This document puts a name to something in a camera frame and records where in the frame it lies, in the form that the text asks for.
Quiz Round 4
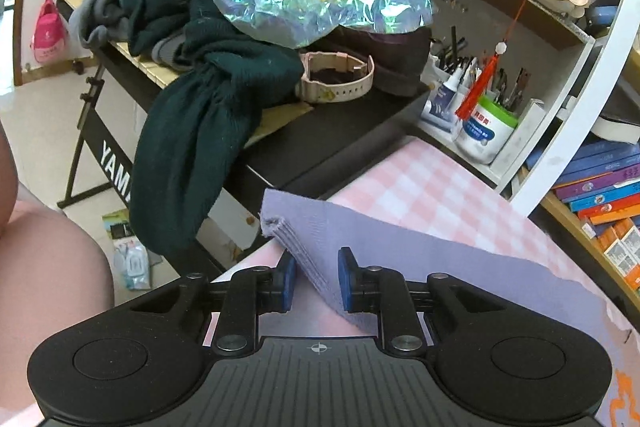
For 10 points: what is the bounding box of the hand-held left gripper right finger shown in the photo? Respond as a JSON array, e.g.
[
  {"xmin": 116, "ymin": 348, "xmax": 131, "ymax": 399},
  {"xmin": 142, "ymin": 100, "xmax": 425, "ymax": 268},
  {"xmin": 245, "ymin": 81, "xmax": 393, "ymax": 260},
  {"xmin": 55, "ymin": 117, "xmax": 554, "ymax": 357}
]
[{"xmin": 337, "ymin": 247, "xmax": 507, "ymax": 355}]

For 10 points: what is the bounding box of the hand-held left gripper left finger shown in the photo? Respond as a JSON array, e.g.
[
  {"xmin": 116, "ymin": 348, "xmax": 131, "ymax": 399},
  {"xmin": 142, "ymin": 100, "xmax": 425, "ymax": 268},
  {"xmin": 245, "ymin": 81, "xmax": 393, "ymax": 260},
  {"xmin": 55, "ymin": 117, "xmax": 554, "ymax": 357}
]
[{"xmin": 131, "ymin": 251, "xmax": 299, "ymax": 356}]

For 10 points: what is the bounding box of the purple cloth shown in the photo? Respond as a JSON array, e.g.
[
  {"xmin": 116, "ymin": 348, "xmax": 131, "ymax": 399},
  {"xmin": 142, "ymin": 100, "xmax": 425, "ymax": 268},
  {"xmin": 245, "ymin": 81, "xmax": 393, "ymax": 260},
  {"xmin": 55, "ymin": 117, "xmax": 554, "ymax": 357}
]
[{"xmin": 259, "ymin": 188, "xmax": 613, "ymax": 348}]

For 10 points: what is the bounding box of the pink checked tablecloth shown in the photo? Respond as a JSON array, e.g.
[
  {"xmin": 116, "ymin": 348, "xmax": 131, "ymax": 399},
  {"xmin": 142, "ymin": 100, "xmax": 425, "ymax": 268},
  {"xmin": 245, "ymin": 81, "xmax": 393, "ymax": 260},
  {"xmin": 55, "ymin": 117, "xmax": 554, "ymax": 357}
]
[{"xmin": 210, "ymin": 139, "xmax": 640, "ymax": 427}]

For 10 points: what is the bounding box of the black electronic keyboard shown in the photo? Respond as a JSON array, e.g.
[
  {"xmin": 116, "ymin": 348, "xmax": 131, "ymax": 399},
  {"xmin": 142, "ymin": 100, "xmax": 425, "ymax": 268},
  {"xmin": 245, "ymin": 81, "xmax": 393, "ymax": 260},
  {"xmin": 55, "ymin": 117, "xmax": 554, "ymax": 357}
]
[{"xmin": 56, "ymin": 0, "xmax": 433, "ymax": 275}]

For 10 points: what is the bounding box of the plastic packet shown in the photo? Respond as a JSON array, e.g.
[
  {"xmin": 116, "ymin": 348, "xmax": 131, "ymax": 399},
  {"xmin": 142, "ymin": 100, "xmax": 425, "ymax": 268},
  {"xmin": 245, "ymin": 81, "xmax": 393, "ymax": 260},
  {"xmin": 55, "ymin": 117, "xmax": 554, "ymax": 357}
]
[{"xmin": 102, "ymin": 209, "xmax": 151, "ymax": 290}]

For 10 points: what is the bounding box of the dark green sweater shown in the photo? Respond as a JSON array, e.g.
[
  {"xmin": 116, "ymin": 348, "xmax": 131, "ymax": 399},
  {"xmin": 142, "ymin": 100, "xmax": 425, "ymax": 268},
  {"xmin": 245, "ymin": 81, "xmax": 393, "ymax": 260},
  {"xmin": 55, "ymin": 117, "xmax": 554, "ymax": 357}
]
[{"xmin": 120, "ymin": 0, "xmax": 305, "ymax": 255}]

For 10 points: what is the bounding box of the white jar green lid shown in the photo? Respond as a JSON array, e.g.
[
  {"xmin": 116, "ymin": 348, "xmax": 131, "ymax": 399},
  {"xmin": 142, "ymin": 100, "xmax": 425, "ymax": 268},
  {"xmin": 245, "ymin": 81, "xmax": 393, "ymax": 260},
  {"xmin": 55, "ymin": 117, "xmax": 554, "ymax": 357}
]
[{"xmin": 454, "ymin": 94, "xmax": 519, "ymax": 165}]

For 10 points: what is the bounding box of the white glue bottle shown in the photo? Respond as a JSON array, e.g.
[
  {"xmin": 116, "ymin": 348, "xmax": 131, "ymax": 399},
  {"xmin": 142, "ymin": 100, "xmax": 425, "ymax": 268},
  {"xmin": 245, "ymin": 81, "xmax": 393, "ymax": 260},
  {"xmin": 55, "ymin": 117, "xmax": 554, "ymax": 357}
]
[{"xmin": 424, "ymin": 69, "xmax": 468, "ymax": 120}]

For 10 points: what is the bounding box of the dark brown pouch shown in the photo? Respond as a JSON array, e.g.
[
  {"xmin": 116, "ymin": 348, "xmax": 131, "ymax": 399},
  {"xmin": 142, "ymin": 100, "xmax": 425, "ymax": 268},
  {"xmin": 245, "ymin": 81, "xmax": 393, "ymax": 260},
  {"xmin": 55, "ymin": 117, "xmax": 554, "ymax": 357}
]
[{"xmin": 320, "ymin": 26, "xmax": 433, "ymax": 98}]

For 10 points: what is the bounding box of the red tassel charm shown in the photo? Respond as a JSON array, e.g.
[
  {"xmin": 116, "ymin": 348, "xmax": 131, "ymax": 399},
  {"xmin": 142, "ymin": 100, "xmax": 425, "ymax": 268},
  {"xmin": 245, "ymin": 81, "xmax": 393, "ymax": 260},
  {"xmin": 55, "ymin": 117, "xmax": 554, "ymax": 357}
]
[{"xmin": 455, "ymin": 0, "xmax": 531, "ymax": 120}]

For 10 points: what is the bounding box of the person's leg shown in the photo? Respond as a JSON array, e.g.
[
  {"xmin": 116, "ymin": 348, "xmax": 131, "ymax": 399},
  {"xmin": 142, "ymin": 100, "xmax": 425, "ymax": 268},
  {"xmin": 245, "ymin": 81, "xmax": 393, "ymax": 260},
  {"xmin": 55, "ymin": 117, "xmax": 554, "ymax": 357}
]
[{"xmin": 0, "ymin": 127, "xmax": 115, "ymax": 427}]

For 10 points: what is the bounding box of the bunch of pens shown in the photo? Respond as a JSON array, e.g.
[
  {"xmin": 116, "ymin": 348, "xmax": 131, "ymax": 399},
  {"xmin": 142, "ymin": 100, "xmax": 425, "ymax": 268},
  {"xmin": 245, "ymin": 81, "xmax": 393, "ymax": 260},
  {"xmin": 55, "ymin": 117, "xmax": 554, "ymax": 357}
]
[{"xmin": 432, "ymin": 27, "xmax": 543, "ymax": 118}]

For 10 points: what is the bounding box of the black keyboard stand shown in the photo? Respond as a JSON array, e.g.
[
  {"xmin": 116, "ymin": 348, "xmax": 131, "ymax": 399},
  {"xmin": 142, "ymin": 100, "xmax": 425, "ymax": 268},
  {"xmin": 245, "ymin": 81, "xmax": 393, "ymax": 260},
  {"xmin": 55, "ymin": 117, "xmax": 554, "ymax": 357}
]
[{"xmin": 56, "ymin": 62, "xmax": 108, "ymax": 210}]

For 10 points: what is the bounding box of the white shelf unit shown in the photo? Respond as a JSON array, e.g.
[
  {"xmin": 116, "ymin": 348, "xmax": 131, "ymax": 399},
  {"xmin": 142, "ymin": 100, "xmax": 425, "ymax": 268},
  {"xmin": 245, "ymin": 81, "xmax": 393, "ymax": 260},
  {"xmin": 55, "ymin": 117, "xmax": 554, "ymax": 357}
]
[{"xmin": 167, "ymin": 0, "xmax": 640, "ymax": 218}]

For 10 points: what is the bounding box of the stack of books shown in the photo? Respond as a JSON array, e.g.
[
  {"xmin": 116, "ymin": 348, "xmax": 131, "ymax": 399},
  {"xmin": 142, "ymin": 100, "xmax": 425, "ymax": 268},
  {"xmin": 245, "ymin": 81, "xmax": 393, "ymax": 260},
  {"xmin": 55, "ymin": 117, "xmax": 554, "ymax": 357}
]
[{"xmin": 525, "ymin": 139, "xmax": 640, "ymax": 293}]

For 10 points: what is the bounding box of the grey garment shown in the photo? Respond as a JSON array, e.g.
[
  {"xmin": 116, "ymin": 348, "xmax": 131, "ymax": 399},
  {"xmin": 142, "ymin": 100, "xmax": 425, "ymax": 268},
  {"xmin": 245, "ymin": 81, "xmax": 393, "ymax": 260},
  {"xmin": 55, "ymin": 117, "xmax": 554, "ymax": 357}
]
[{"xmin": 68, "ymin": 0, "xmax": 136, "ymax": 50}]

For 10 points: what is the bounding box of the pink hanging bag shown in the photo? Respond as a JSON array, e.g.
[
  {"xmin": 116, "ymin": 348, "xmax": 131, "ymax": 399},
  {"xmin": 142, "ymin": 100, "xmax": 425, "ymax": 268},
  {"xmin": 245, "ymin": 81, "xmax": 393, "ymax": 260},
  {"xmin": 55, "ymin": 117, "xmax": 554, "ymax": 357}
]
[{"xmin": 31, "ymin": 0, "xmax": 69, "ymax": 65}]

